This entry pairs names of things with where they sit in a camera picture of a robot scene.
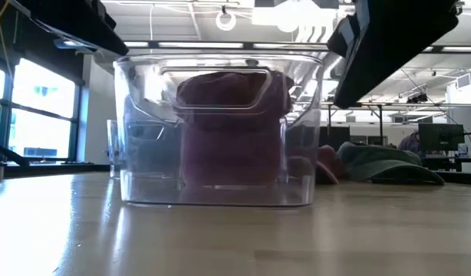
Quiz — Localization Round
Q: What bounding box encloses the clear plastic bin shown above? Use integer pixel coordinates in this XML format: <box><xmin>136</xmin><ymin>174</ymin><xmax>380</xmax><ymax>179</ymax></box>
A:
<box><xmin>106</xmin><ymin>118</ymin><xmax>124</xmax><ymax>180</ymax></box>
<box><xmin>113</xmin><ymin>53</ymin><xmax>324</xmax><ymax>208</ymax></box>

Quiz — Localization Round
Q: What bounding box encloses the green baseball cap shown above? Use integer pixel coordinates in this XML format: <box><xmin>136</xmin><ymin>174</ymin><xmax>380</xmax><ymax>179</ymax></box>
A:
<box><xmin>337</xmin><ymin>140</ymin><xmax>446</xmax><ymax>186</ymax></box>

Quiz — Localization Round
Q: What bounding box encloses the ceiling light strip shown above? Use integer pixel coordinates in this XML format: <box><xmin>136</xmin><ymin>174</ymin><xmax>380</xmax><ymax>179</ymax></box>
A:
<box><xmin>122</xmin><ymin>40</ymin><xmax>471</xmax><ymax>54</ymax></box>

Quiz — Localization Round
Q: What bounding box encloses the dark background cabinet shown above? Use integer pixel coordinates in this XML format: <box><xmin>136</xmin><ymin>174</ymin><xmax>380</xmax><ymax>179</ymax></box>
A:
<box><xmin>318</xmin><ymin>125</ymin><xmax>351</xmax><ymax>150</ymax></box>

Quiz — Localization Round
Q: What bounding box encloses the black background monitor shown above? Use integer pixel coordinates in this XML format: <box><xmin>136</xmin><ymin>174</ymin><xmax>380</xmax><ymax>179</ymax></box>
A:
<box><xmin>418</xmin><ymin>123</ymin><xmax>466</xmax><ymax>153</ymax></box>

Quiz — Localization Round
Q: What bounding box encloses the white hanging ring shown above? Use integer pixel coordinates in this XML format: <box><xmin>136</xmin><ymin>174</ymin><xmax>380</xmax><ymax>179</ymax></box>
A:
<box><xmin>215</xmin><ymin>9</ymin><xmax>237</xmax><ymax>32</ymax></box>

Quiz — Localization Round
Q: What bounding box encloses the white ceiling duct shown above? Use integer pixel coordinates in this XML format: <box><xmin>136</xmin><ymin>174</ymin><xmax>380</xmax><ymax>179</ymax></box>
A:
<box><xmin>252</xmin><ymin>0</ymin><xmax>338</xmax><ymax>43</ymax></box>

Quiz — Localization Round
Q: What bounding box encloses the black metal rack frame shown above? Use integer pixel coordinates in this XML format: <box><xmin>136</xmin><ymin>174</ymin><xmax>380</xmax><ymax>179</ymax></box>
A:
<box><xmin>326</xmin><ymin>102</ymin><xmax>384</xmax><ymax>149</ymax></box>

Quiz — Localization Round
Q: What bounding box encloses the yellow hanging cable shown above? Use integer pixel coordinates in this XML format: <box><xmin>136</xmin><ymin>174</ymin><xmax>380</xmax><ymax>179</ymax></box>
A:
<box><xmin>0</xmin><ymin>0</ymin><xmax>20</xmax><ymax>77</ymax></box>

